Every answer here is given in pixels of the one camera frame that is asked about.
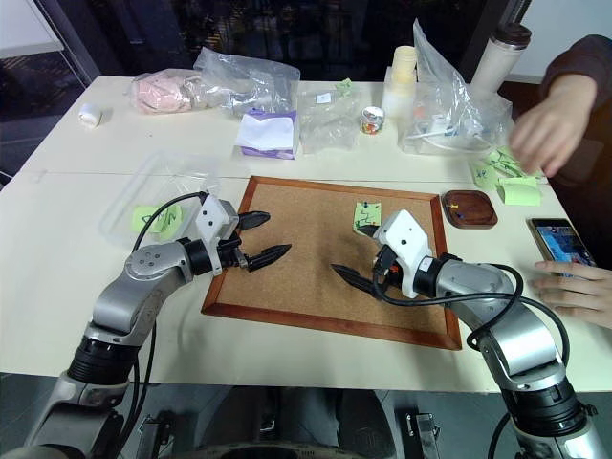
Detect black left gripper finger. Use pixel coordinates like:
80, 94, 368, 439
246, 243, 294, 273
236, 209, 272, 234

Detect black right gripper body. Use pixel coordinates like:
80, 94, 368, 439
372, 245, 404, 301

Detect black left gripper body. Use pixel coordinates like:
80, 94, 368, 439
219, 232, 251, 273

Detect wood-framed cork board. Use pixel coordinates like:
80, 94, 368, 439
200, 174, 464, 352

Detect green crumpled sticky note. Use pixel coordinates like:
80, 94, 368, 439
486, 146, 530, 177

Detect green blank sticky note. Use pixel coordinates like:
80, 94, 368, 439
495, 176, 543, 208

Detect person's left hand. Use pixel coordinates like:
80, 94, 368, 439
529, 260, 612, 330

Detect person's right hand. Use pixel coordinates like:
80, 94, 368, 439
508, 75, 600, 179

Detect purple tissue pack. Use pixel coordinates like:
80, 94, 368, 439
234, 108, 302, 162

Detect dark brown wooden tray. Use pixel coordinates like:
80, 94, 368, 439
440, 188, 500, 230

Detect clear plastic tray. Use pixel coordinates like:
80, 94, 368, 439
98, 148, 222, 249

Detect small glass jar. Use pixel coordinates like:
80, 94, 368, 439
359, 105, 387, 137

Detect flat clear plastic bag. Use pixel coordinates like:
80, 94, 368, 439
296, 79, 365, 156

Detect crumpled clear plastic bag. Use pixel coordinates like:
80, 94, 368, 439
192, 45, 302, 120

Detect tall clear plastic bag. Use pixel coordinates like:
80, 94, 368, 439
398, 17, 514, 157

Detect cream plastic container stack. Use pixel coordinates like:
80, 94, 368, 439
381, 44, 421, 120

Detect plastic bag with pink contents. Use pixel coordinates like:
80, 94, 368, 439
124, 68, 208, 117

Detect smartphone with lit screen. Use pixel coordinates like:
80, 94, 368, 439
526, 216, 600, 279

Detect white tape roll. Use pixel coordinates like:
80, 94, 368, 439
77, 101, 104, 129

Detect white thermos with dark lid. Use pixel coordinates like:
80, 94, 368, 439
470, 22, 534, 91

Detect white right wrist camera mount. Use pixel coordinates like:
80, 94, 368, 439
372, 208, 439, 299

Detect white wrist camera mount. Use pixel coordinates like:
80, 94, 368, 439
194, 194, 240, 251
372, 208, 439, 299

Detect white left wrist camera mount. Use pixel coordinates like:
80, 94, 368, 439
194, 194, 240, 251

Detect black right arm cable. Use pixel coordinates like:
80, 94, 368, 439
371, 257, 573, 367

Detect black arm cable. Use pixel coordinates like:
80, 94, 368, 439
124, 190, 211, 422
371, 257, 573, 367

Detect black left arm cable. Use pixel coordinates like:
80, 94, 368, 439
124, 190, 211, 422

